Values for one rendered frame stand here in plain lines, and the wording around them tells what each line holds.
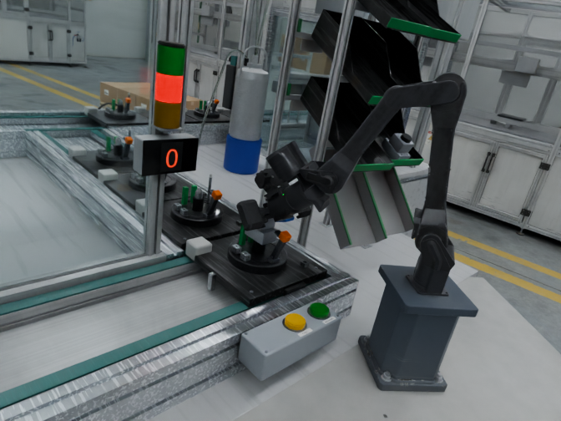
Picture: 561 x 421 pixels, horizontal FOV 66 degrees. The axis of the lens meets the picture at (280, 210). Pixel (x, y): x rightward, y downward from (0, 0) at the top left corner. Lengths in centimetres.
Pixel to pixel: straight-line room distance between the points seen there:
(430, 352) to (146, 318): 55
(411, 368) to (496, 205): 402
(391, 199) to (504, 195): 355
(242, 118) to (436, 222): 120
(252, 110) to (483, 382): 130
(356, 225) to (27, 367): 79
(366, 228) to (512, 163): 367
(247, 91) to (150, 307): 114
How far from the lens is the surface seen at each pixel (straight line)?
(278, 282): 96
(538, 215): 484
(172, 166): 90
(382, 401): 92
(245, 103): 186
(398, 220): 132
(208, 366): 82
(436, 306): 85
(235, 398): 85
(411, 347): 90
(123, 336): 87
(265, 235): 97
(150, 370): 74
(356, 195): 121
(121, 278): 97
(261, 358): 80
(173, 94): 87
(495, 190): 485
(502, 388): 109
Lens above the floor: 147
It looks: 22 degrees down
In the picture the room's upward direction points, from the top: 10 degrees clockwise
